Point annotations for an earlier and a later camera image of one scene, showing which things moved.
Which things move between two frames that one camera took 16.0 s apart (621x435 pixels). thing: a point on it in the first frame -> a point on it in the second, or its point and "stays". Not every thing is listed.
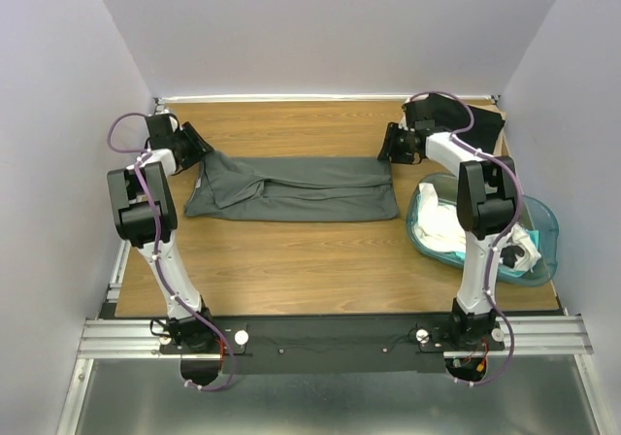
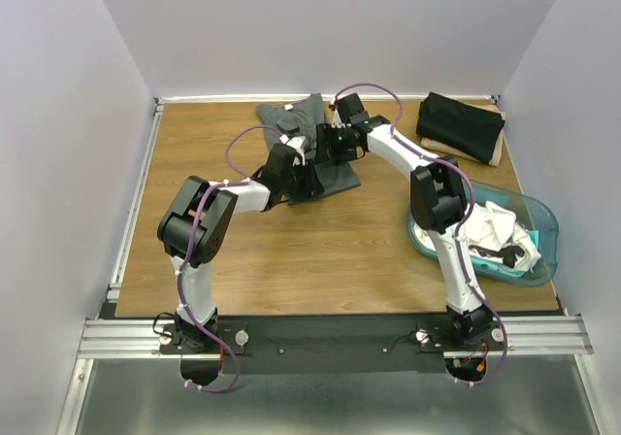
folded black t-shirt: (450, 115) stays
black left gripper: (198, 145) -> (313, 186)
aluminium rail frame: (123, 336) stays
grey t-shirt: (294, 188) -> (299, 117)
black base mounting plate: (333, 347) stays
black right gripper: (392, 131) -> (323, 134)
